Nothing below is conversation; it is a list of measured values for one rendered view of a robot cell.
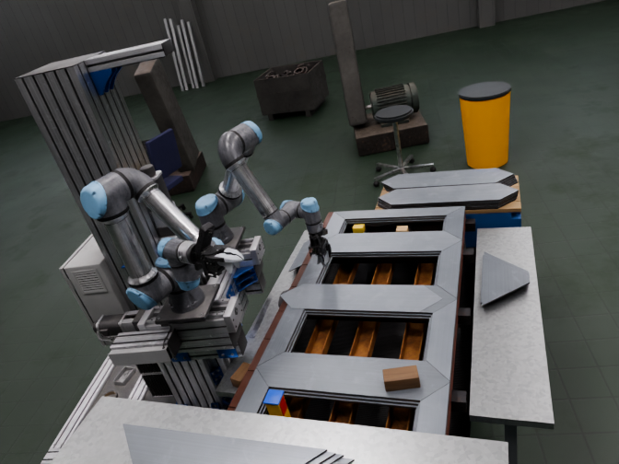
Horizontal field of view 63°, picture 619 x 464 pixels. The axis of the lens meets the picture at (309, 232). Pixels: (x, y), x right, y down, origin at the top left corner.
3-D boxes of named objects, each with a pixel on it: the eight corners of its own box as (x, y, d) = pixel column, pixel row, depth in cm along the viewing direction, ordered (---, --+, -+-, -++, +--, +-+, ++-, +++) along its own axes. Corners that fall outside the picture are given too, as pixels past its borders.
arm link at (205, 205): (196, 227, 249) (187, 203, 243) (215, 214, 258) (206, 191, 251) (213, 230, 242) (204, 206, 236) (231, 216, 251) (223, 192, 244)
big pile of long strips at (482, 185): (517, 175, 297) (517, 166, 294) (520, 208, 265) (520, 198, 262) (384, 183, 325) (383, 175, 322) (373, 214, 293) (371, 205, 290)
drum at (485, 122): (507, 148, 512) (505, 77, 476) (517, 168, 473) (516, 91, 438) (460, 156, 522) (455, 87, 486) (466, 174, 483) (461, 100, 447)
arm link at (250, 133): (206, 206, 256) (225, 125, 216) (227, 192, 266) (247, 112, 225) (224, 220, 254) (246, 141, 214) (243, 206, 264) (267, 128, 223)
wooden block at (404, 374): (417, 374, 177) (416, 364, 175) (420, 388, 172) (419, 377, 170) (384, 378, 179) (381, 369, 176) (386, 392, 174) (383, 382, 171)
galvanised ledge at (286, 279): (335, 233, 312) (334, 229, 311) (258, 400, 209) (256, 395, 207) (306, 234, 319) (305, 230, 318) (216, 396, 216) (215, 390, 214)
